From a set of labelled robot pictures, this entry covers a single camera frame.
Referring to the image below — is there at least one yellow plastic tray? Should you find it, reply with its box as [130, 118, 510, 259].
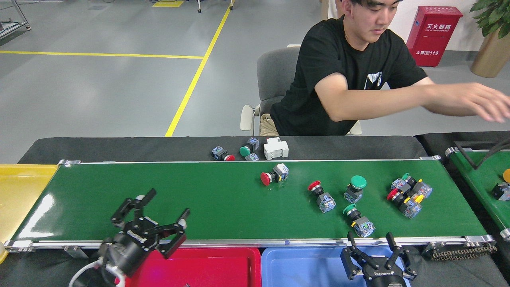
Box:
[0, 164, 59, 263]

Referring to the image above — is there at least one person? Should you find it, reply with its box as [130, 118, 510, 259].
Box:
[270, 0, 510, 137]

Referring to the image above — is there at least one green push button switch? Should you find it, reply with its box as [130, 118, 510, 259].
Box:
[491, 183, 510, 201]
[343, 204, 376, 238]
[344, 175, 367, 204]
[391, 172, 412, 193]
[239, 138, 260, 157]

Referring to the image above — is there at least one blue plastic tray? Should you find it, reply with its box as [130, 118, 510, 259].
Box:
[261, 247, 411, 287]

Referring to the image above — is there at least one red fire extinguisher box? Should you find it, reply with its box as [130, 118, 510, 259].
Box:
[406, 6, 463, 67]

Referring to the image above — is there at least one conveyor drive chain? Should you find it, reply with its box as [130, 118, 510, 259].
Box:
[422, 242, 498, 261]

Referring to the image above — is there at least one white circuit breaker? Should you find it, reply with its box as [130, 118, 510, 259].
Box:
[263, 138, 289, 161]

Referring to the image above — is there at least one black conveyor guide frame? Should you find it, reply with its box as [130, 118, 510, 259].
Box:
[454, 140, 510, 170]

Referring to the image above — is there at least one white wheeled stand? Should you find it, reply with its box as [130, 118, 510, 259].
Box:
[196, 0, 235, 13]

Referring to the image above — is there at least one green potted plant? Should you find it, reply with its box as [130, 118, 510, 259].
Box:
[470, 0, 510, 38]

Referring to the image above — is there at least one short green conveyor belt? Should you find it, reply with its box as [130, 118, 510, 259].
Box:
[445, 147, 510, 242]

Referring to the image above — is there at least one person's right hand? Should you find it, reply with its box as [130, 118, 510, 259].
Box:
[450, 83, 510, 122]

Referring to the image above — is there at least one cardboard box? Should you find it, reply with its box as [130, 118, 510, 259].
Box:
[321, 0, 339, 20]

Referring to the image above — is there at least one red plastic tray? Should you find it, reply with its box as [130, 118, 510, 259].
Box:
[127, 248, 262, 287]

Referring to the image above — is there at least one brass plant pot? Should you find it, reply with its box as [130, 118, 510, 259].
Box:
[470, 28, 510, 78]

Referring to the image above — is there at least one grey office chair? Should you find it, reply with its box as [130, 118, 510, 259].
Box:
[241, 45, 362, 137]

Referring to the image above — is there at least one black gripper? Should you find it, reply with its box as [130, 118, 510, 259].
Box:
[100, 189, 190, 277]
[341, 232, 418, 287]

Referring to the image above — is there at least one long green conveyor belt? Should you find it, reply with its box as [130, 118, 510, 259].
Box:
[4, 156, 497, 255]

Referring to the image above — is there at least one metal rack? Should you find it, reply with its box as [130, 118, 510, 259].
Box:
[0, 0, 31, 38]

